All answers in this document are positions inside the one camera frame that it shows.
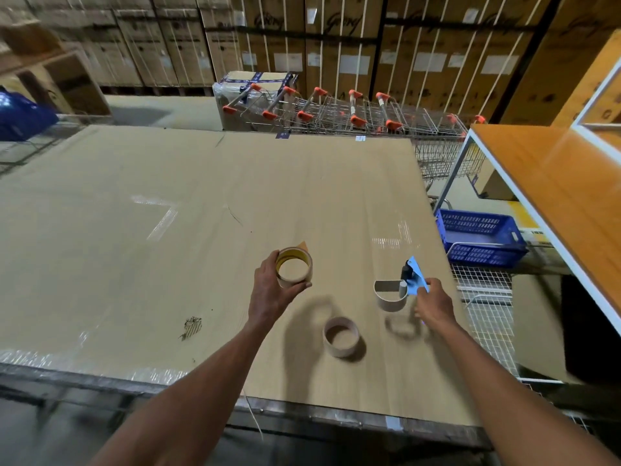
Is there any person's right hand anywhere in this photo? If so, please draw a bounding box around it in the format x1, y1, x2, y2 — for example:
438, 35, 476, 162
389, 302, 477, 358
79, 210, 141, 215
413, 278, 457, 334

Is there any person's left hand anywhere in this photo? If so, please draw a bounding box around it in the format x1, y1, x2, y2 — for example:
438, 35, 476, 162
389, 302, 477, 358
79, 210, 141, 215
248, 250, 313, 331

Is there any brown packing tape roll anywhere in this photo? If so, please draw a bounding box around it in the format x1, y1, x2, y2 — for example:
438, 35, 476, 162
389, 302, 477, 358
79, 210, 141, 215
275, 241, 313, 290

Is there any blue tape dispenser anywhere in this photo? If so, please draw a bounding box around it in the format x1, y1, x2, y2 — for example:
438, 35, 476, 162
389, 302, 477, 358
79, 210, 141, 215
373, 256, 430, 313

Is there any person's left forearm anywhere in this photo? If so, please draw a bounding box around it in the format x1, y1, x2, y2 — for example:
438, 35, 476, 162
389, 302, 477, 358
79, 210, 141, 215
89, 319, 267, 466

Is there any person's right forearm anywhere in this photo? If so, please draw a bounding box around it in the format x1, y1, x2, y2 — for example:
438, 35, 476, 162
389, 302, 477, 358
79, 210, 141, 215
431, 319, 621, 466

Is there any empty cardboard tape core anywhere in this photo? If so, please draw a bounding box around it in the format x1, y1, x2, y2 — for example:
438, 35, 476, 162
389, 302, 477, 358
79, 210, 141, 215
322, 316, 361, 359

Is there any blue plastic crate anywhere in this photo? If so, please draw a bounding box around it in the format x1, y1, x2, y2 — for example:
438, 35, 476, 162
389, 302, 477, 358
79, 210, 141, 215
435, 208, 529, 268

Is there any large flat cardboard sheet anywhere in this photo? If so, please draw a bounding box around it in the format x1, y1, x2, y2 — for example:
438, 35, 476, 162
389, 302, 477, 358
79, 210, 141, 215
0, 124, 481, 428

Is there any small brown cardboard box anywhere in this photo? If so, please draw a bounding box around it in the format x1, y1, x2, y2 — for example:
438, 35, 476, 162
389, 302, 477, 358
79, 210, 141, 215
472, 159, 516, 201

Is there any row of metal shopping carts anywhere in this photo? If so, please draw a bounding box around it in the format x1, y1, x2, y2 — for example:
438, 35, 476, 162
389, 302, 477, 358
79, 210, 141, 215
222, 83, 488, 181

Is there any plastic-wrapped cardboard box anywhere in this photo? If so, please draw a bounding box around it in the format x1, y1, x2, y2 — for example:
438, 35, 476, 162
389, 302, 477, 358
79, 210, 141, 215
212, 71, 300, 132

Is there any blue bag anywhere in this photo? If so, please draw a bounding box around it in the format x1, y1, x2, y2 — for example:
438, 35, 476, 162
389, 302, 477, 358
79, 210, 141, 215
0, 87, 60, 142

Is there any white wire mesh rack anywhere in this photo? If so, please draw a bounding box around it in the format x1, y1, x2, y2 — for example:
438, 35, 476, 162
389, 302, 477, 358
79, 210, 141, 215
446, 242, 597, 435

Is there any orange wooden shelf white frame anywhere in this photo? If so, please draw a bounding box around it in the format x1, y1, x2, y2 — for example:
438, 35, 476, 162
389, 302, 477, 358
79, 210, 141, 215
433, 58, 621, 338

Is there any wall of tall cardboard boxes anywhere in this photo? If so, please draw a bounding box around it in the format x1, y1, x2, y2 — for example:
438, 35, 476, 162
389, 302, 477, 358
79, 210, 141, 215
0, 0, 621, 126

